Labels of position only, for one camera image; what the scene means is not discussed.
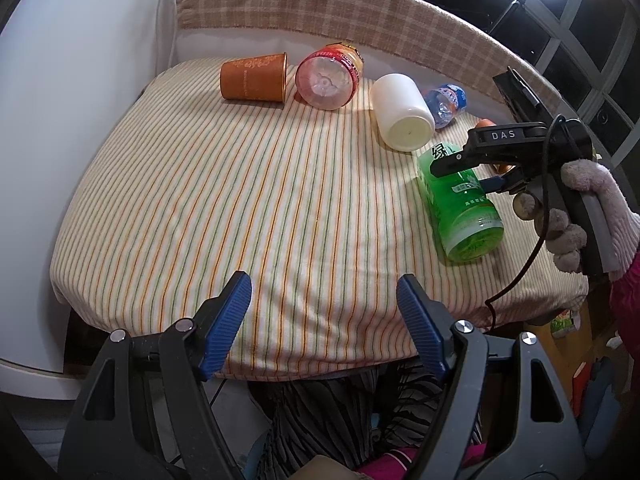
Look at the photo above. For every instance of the striped tablecloth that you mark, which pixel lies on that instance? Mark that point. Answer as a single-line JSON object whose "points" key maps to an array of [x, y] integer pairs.
{"points": [[250, 185]]}

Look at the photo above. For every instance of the brown cardboard box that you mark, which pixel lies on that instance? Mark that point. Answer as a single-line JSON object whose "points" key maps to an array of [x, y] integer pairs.
{"points": [[320, 470]]}

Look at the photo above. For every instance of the white furniture frame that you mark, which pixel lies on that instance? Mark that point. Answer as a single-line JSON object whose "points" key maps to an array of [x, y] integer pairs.
{"points": [[40, 377]]}

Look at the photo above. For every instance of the white cup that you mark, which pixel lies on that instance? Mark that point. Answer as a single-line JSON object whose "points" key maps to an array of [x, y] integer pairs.
{"points": [[400, 110]]}

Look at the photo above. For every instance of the grey blue object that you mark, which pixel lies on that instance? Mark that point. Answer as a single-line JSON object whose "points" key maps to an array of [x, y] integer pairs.
{"points": [[600, 410]]}

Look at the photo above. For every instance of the red label plastic bottle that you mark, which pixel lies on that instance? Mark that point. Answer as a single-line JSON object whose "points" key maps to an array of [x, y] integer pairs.
{"points": [[325, 80]]}

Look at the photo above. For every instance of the person's striped pants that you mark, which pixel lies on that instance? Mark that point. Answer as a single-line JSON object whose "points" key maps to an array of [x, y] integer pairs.
{"points": [[325, 420]]}

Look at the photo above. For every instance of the orange paper cup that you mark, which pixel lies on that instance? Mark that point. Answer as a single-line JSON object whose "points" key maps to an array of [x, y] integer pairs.
{"points": [[250, 79]]}

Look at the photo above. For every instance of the small blue label bottle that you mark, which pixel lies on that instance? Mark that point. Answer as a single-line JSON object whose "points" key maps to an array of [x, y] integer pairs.
{"points": [[445, 101]]}

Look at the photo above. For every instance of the person's right hand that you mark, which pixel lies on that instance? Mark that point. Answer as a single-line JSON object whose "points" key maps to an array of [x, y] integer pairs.
{"points": [[617, 210]]}

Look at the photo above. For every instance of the pink garment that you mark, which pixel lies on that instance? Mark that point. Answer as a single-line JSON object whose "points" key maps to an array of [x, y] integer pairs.
{"points": [[390, 465]]}

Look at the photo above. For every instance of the plaid cloth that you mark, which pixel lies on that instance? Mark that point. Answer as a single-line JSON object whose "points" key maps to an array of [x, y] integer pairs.
{"points": [[350, 5]]}

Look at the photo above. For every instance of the black light stand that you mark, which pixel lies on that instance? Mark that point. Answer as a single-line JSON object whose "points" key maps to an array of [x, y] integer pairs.
{"points": [[515, 5]]}

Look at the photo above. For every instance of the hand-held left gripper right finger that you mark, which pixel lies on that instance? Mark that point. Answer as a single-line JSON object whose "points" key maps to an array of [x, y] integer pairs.
{"points": [[420, 327]]}

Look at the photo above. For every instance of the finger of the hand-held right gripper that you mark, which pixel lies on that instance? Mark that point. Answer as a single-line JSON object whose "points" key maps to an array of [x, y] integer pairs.
{"points": [[495, 183], [457, 162]]}

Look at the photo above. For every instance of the green plastic bottle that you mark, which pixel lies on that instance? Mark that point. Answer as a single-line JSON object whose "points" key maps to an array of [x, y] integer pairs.
{"points": [[462, 217]]}

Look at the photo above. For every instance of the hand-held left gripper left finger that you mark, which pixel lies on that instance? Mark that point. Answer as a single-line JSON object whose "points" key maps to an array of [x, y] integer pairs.
{"points": [[227, 327]]}

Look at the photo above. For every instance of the small orange object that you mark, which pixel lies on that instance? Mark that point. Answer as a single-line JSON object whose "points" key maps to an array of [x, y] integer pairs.
{"points": [[485, 123]]}

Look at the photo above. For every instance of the green printed packet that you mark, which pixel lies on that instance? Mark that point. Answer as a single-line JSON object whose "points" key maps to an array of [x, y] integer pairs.
{"points": [[562, 325]]}

